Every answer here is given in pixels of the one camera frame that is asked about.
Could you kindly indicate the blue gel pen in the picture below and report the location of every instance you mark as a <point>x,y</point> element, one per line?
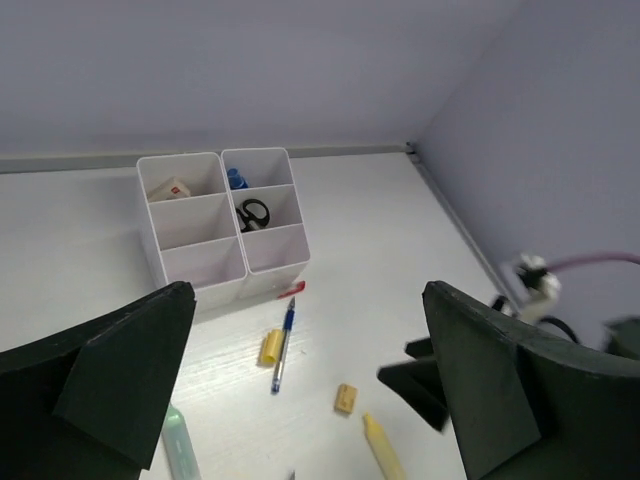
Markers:
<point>280,364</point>

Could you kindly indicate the red pen cap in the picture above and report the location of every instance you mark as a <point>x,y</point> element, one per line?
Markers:
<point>298,287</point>

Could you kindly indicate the black handled scissors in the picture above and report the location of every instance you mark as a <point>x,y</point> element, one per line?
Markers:
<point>253,215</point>

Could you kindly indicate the yellow highlighter cap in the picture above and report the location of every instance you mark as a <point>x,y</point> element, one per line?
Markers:
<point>271,348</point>

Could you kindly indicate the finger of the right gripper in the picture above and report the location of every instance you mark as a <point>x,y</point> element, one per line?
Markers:
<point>421,348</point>
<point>420,386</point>

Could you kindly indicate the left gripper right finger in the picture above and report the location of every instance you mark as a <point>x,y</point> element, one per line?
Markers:
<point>526,404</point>

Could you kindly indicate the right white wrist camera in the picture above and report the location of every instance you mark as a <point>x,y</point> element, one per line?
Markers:
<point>532,290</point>

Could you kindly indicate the left white compartment organizer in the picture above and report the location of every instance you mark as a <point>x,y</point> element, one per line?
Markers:
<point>193,239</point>

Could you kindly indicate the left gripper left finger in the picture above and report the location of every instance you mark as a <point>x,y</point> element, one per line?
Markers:
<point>89,402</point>

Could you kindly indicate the white pink eraser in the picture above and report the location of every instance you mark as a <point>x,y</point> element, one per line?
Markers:
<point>172,189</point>

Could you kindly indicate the tan wooden eraser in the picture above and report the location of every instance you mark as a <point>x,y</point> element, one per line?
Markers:
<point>345,399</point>

